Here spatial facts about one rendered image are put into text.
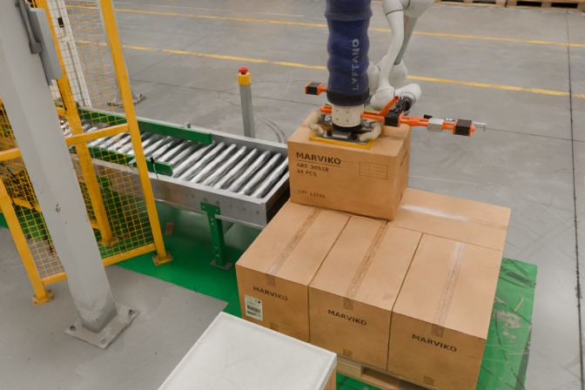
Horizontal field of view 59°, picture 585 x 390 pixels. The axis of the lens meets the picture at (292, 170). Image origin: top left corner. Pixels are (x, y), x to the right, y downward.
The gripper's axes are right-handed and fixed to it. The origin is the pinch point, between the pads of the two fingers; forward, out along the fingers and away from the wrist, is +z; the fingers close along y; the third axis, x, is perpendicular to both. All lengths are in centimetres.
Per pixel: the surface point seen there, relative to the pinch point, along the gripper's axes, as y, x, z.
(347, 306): 59, -4, 79
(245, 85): 16, 119, -48
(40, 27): -62, 128, 93
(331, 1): -60, 31, 11
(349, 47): -38.6, 21.9, 10.2
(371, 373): 106, -15, 74
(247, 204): 52, 74, 34
